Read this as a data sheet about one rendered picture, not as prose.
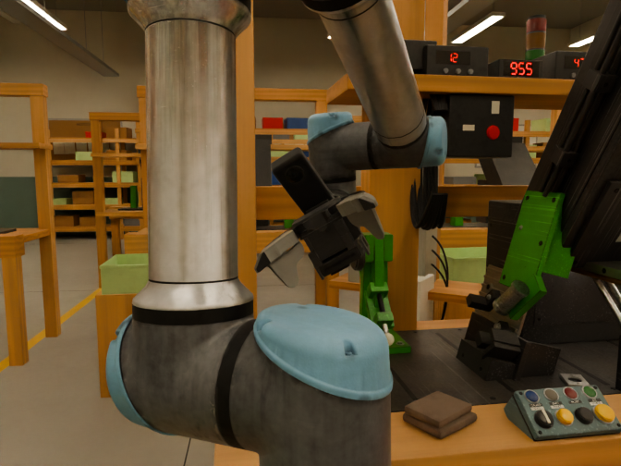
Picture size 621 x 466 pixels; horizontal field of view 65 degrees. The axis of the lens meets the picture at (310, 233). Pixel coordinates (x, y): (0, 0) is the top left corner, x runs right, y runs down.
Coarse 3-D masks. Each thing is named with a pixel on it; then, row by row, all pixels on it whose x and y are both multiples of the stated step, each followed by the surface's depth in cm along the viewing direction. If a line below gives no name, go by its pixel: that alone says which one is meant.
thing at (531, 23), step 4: (532, 16) 133; (536, 16) 132; (540, 16) 132; (544, 16) 132; (528, 20) 134; (532, 20) 133; (536, 20) 132; (540, 20) 132; (544, 20) 132; (528, 24) 134; (532, 24) 133; (536, 24) 132; (540, 24) 132; (544, 24) 132; (528, 28) 134; (532, 28) 133; (536, 28) 132; (540, 28) 132; (544, 28) 133; (528, 32) 134
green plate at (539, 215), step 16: (528, 192) 106; (560, 192) 96; (528, 208) 104; (544, 208) 99; (560, 208) 96; (528, 224) 103; (544, 224) 98; (560, 224) 98; (512, 240) 107; (528, 240) 102; (544, 240) 96; (560, 240) 98; (512, 256) 106; (528, 256) 100; (544, 256) 96; (560, 256) 98; (512, 272) 104; (528, 272) 99; (544, 272) 98; (560, 272) 99
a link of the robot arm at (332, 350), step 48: (240, 336) 43; (288, 336) 38; (336, 336) 39; (384, 336) 42; (240, 384) 40; (288, 384) 38; (336, 384) 37; (384, 384) 40; (240, 432) 40; (288, 432) 38; (336, 432) 37; (384, 432) 40
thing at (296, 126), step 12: (264, 120) 765; (276, 120) 767; (288, 120) 768; (300, 120) 771; (264, 132) 759; (276, 132) 761; (288, 132) 764; (300, 132) 766; (276, 156) 774; (276, 180) 779
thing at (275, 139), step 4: (272, 136) 1001; (276, 136) 1008; (280, 136) 1009; (284, 136) 1010; (288, 136) 1011; (296, 136) 1011; (300, 136) 1011; (304, 136) 1012; (272, 140) 1002; (276, 140) 1004; (280, 140) 1004; (284, 140) 1005; (288, 140) 1006; (292, 140) 1007; (296, 140) 1008; (300, 140) 1009; (304, 140) 1010; (272, 220) 1021; (272, 224) 1022; (276, 224) 1028; (280, 224) 1028
